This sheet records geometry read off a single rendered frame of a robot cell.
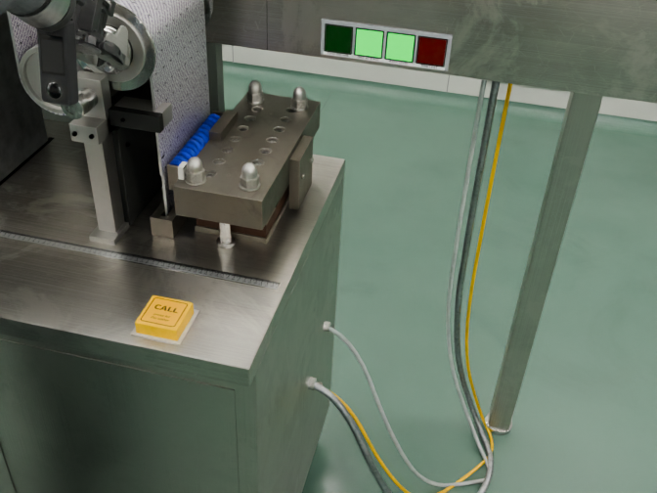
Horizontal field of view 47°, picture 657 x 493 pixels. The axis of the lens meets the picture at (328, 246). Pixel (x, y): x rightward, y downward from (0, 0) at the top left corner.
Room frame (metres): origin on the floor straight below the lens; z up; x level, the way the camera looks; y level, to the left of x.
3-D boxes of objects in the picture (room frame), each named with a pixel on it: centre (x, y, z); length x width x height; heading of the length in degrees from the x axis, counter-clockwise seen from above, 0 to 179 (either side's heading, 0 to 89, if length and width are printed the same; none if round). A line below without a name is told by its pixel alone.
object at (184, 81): (1.25, 0.28, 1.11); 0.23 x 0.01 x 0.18; 168
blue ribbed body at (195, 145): (1.24, 0.26, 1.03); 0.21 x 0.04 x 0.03; 168
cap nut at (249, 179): (1.10, 0.14, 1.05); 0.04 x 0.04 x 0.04
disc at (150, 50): (1.14, 0.36, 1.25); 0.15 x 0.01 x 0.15; 78
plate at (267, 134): (1.26, 0.15, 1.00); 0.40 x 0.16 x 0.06; 168
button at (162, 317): (0.88, 0.25, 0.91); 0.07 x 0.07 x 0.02; 78
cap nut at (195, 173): (1.11, 0.24, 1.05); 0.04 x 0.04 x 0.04
